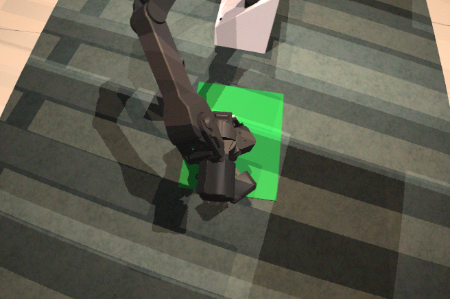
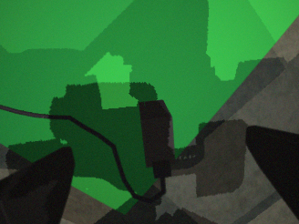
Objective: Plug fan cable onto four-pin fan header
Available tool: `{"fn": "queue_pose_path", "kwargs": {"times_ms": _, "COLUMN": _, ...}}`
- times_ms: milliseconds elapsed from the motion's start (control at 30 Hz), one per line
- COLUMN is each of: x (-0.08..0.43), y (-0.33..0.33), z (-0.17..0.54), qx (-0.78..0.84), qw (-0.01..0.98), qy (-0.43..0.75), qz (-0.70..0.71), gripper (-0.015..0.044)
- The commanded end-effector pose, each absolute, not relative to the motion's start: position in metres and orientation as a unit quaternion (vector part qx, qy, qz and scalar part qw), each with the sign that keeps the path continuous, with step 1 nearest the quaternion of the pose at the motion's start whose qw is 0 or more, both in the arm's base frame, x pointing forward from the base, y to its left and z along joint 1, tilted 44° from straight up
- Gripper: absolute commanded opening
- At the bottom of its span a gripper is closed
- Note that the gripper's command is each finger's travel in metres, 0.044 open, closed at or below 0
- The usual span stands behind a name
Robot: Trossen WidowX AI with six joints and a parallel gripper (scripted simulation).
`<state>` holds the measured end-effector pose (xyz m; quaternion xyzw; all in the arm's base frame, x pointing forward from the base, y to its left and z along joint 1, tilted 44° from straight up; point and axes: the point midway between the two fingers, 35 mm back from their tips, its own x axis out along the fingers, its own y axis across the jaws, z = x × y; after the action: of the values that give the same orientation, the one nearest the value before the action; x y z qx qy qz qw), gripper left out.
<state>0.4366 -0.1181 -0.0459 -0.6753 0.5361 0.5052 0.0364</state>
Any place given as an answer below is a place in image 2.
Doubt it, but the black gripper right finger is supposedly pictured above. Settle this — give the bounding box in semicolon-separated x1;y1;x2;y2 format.
245;126;299;221

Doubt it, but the green circuit board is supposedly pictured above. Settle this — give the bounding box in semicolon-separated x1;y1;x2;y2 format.
0;0;299;215

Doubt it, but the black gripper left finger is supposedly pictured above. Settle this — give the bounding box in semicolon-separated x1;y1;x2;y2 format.
0;147;76;224

